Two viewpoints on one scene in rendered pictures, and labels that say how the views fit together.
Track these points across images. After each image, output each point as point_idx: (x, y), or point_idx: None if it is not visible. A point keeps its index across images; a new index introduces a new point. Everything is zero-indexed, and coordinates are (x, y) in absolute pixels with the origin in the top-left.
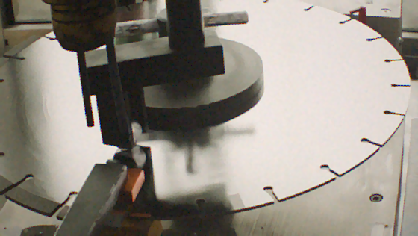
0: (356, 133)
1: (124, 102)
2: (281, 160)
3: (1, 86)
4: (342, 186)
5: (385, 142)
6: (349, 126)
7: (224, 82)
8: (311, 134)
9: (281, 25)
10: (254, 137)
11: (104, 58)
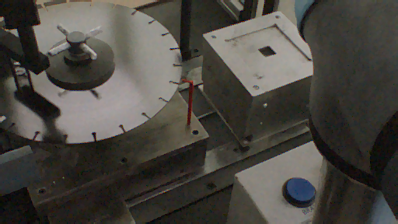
0: (69, 131)
1: None
2: (35, 117)
3: (43, 13)
4: (124, 144)
5: (68, 143)
6: (73, 126)
7: (73, 75)
8: (60, 117)
9: (151, 64)
10: (48, 102)
11: (5, 40)
